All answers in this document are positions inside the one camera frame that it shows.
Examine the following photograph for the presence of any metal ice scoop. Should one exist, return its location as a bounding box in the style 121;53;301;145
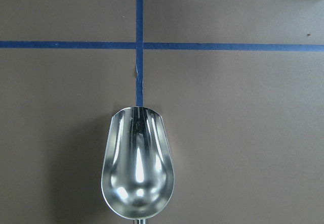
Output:
101;106;175;223

